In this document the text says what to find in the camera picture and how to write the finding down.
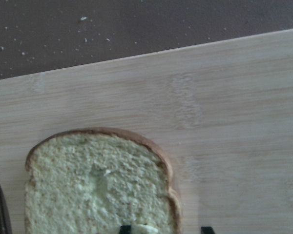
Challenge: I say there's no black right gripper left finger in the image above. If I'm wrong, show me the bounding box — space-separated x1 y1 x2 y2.
119 225 131 234

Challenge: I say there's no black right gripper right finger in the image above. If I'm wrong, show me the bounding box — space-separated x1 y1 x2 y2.
200 226 214 234

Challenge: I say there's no bread slice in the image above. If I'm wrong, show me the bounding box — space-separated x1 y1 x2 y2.
24 127 182 234

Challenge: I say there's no wooden cutting board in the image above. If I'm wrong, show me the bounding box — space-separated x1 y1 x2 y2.
0 29 293 234

